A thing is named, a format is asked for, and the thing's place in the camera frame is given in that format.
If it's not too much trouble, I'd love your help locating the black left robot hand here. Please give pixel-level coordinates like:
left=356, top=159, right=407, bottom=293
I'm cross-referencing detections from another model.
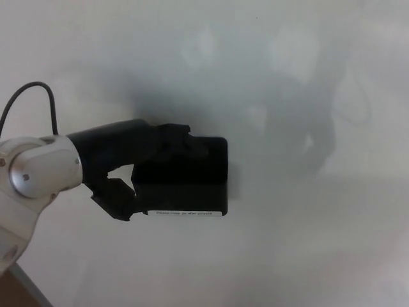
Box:
left=65, top=118, right=210, bottom=222

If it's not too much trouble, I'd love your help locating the black magnetic marker holder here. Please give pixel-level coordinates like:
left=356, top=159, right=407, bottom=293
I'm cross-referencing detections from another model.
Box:
left=131, top=136, right=229, bottom=217

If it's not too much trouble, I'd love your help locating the white glossy whiteboard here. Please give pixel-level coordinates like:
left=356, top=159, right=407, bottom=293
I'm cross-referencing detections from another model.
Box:
left=0, top=0, right=409, bottom=307

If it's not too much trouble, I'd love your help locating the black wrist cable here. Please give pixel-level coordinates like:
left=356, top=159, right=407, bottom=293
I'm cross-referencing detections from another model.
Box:
left=0, top=81, right=59, bottom=138

